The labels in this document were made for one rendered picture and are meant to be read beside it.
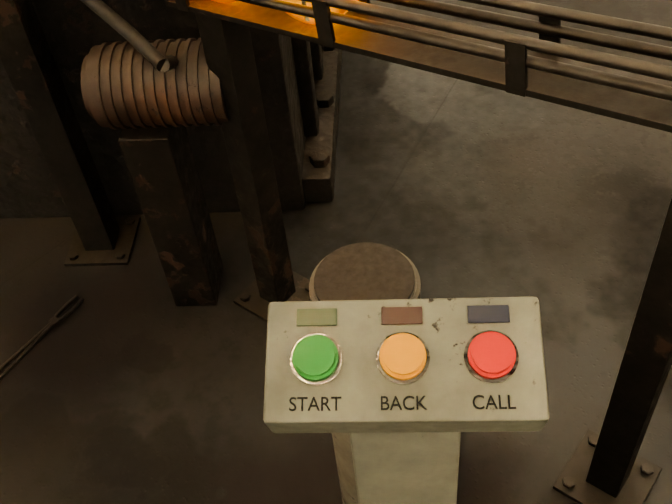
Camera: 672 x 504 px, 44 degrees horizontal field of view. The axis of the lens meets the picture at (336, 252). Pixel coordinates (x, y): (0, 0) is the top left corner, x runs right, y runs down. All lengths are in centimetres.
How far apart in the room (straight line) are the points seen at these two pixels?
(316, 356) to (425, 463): 16
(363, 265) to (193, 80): 44
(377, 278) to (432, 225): 79
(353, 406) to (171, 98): 65
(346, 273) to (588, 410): 65
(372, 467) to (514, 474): 56
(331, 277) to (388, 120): 106
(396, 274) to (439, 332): 17
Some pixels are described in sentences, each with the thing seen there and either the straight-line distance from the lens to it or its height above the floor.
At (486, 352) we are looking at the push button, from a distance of 71.
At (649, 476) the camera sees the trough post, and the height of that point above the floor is 1.
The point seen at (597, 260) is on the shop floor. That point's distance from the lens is 163.
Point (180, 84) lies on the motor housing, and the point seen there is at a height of 50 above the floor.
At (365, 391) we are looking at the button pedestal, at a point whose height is 59.
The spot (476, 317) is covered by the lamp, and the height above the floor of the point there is 61.
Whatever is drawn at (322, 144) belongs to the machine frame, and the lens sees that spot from 175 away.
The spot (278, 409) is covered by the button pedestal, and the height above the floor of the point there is 59.
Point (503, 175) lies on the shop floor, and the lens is 177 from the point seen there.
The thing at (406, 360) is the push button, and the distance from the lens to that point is 70.
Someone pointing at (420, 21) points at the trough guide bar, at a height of 71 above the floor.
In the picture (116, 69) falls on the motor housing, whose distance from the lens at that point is 125.
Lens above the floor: 118
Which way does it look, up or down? 47 degrees down
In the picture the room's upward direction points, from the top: 7 degrees counter-clockwise
